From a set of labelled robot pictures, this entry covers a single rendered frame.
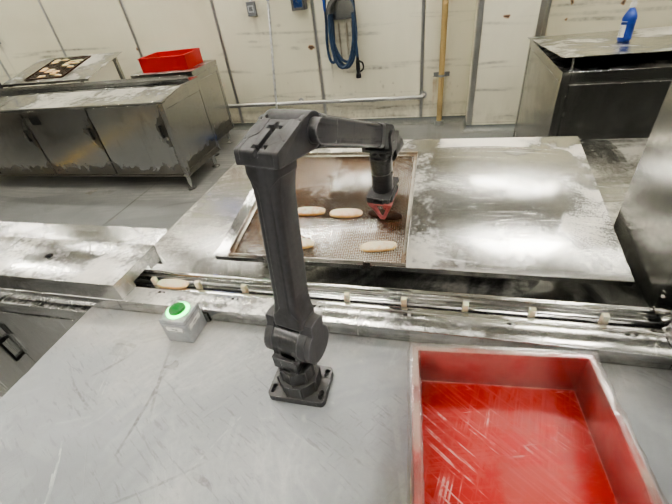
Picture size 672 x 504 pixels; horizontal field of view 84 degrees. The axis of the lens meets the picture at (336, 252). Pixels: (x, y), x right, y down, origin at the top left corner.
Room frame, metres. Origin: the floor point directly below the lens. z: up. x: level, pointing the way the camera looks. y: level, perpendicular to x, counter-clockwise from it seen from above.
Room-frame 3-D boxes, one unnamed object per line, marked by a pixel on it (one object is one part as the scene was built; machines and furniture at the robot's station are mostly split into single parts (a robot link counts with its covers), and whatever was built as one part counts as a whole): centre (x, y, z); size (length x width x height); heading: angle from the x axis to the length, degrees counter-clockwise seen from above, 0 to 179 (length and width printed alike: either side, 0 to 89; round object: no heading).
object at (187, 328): (0.67, 0.40, 0.84); 0.08 x 0.08 x 0.11; 72
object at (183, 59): (4.33, 1.38, 0.94); 0.51 x 0.36 x 0.13; 76
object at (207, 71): (4.33, 1.38, 0.44); 0.70 x 0.55 x 0.87; 72
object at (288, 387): (0.47, 0.11, 0.86); 0.12 x 0.09 x 0.08; 72
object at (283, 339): (0.49, 0.10, 0.94); 0.09 x 0.05 x 0.10; 149
